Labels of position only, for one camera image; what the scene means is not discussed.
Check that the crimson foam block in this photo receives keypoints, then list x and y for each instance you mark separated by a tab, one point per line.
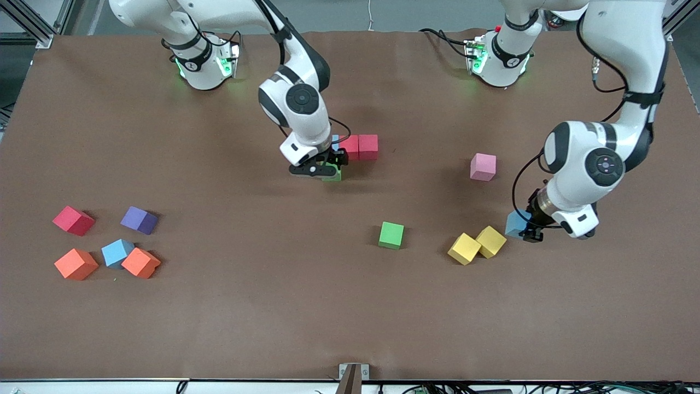
74	221

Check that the blue foam block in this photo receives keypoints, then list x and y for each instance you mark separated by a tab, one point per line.
335	141
116	253
514	225

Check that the yellow foam block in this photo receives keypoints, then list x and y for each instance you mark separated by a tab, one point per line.
490	242
464	249

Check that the green foam block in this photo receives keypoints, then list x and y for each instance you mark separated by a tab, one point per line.
333	179
391	235

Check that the red foam block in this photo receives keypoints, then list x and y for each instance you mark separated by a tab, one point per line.
351	149
368	148

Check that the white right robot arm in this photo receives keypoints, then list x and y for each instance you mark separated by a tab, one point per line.
306	128

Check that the purple foam block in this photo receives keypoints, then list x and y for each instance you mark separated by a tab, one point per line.
139	220

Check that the aluminium frame post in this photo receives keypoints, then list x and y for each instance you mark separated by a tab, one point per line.
681	16
30	24

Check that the brown table mat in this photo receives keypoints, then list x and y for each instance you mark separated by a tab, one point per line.
350	306

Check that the metal table bracket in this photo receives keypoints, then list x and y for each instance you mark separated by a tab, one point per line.
343	372

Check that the orange foam block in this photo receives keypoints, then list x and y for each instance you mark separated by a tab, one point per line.
76	264
140	263

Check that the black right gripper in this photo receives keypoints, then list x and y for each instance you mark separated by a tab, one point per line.
337	157

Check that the pink foam block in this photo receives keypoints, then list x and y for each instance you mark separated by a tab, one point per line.
483	167

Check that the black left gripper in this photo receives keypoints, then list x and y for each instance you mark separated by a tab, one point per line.
532	221

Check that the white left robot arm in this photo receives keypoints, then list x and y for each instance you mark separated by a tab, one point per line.
623	44

